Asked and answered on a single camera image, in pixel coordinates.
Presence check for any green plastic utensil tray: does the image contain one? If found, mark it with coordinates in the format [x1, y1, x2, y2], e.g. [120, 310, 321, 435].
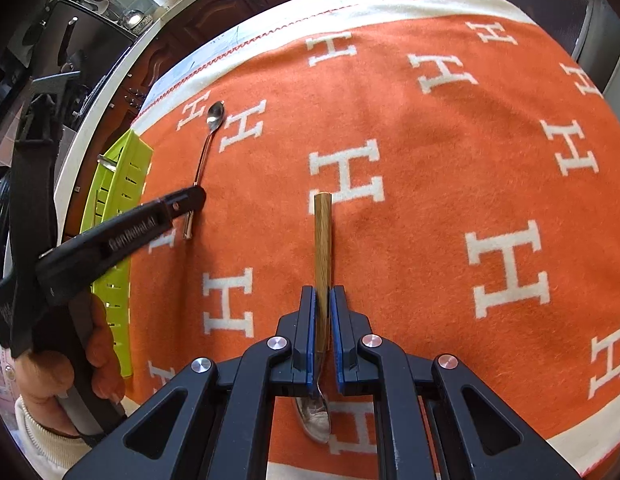
[77, 129, 155, 377]

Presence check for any person's left forearm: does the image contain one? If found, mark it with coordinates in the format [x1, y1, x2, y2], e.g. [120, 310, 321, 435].
[14, 395, 96, 466]

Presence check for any small steel spoon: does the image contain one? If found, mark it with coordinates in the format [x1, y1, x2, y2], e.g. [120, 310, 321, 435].
[182, 101, 226, 240]

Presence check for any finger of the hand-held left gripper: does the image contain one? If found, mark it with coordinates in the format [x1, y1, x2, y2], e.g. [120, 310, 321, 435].
[149, 186, 207, 223]
[9, 71, 82, 282]

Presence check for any pink rice cooker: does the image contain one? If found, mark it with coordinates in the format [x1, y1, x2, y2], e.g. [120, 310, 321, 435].
[0, 330, 21, 401]

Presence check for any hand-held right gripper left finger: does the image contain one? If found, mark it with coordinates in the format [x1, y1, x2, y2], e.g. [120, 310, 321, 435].
[62, 285, 319, 480]

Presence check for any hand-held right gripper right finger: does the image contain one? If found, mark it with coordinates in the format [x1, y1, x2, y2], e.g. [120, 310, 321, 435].
[330, 285, 581, 480]

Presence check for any steel stove surround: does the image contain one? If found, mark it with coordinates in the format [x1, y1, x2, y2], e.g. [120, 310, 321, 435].
[40, 0, 141, 111]

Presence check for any wooden-handled spoon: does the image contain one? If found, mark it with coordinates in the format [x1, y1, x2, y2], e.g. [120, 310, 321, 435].
[292, 192, 336, 443]

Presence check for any orange patterned blanket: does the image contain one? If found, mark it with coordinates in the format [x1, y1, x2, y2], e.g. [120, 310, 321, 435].
[125, 0, 620, 480]

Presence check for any person's left hand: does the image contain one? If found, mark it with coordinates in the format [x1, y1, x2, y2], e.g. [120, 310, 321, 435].
[14, 292, 127, 435]

